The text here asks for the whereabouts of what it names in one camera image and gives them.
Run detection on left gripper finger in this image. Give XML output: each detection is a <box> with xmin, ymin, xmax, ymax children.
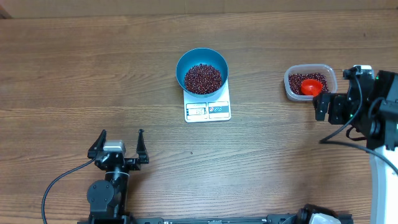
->
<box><xmin>136</xmin><ymin>129</ymin><xmax>149</xmax><ymax>164</ymax></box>
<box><xmin>87</xmin><ymin>129</ymin><xmax>107</xmax><ymax>159</ymax></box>

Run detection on red scoop with blue handle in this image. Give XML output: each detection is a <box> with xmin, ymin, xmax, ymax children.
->
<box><xmin>300</xmin><ymin>79</ymin><xmax>323</xmax><ymax>96</ymax></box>

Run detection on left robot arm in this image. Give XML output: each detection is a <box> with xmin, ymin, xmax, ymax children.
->
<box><xmin>86</xmin><ymin>129</ymin><xmax>149</xmax><ymax>223</ymax></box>

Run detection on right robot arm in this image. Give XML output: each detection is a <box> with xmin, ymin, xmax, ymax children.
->
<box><xmin>313</xmin><ymin>65</ymin><xmax>397</xmax><ymax>223</ymax></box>

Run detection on white digital kitchen scale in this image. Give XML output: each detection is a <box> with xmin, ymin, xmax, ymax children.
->
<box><xmin>183</xmin><ymin>81</ymin><xmax>231</xmax><ymax>123</ymax></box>

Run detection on red beans in bowl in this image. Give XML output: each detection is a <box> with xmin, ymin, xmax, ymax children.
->
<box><xmin>184</xmin><ymin>63</ymin><xmax>223</xmax><ymax>95</ymax></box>

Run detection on blue plastic bowl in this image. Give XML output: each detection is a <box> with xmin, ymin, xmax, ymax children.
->
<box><xmin>175</xmin><ymin>48</ymin><xmax>229</xmax><ymax>98</ymax></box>

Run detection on clear plastic container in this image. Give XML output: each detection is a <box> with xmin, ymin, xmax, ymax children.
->
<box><xmin>284</xmin><ymin>63</ymin><xmax>338</xmax><ymax>101</ymax></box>

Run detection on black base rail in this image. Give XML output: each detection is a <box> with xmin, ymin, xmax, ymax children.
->
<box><xmin>77</xmin><ymin>203</ymin><xmax>354</xmax><ymax>224</ymax></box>

